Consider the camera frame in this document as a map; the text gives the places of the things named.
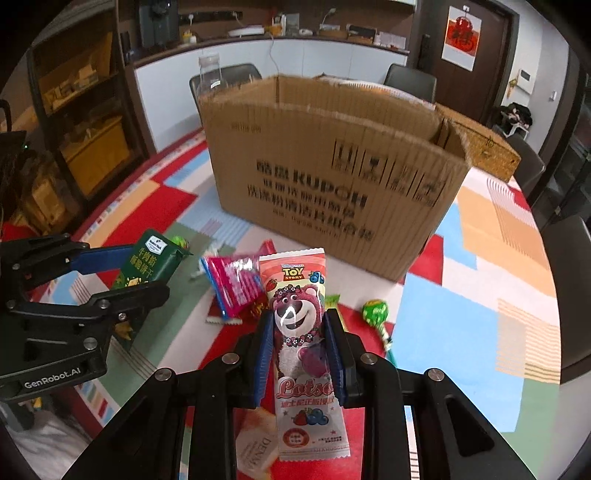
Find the brown cardboard box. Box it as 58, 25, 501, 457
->
198, 75, 472, 281

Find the dark grey chair left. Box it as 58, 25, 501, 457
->
189, 63, 262, 113

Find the white Denmas cheese ball packet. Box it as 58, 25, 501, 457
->
235, 407, 279, 479

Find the green lollipop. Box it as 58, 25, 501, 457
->
362, 299, 398, 367

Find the dark grey chair right near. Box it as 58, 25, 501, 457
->
542, 215, 591, 384

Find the dark grey chair right far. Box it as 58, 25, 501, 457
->
507, 134, 546, 196

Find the red fu calendar poster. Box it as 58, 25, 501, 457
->
441, 6, 482, 72

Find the white curved counter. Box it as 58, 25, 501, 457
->
124, 34, 411, 153

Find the woven wicker lidded box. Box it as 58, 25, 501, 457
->
435, 103, 521, 182

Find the dark green snack packet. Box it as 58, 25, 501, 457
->
110, 229, 191, 290

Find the dark grey chair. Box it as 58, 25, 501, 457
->
507, 134, 546, 196
542, 215, 591, 384
384, 64, 437, 103
189, 63, 262, 113

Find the black coffee machine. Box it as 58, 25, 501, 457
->
138, 0, 179, 48

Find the pink striped snack packet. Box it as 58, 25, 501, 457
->
200, 254, 266, 323

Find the dark brown door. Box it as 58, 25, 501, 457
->
412, 1, 518, 124

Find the Lotso strawberry bear snack pack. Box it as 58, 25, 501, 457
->
259, 248, 351, 462

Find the pink drink plastic bottle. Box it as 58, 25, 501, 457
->
197, 54, 228, 96

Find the wooden shelf cabinet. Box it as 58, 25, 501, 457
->
26, 1, 147, 202

